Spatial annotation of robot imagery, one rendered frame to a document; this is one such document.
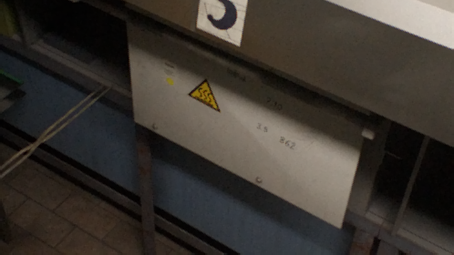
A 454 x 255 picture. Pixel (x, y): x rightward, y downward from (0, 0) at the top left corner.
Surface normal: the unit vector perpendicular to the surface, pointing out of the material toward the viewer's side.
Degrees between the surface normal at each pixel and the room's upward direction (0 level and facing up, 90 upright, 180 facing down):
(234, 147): 90
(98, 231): 0
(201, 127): 90
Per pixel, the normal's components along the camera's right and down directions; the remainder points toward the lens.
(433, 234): 0.05, -0.72
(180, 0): -0.52, 0.43
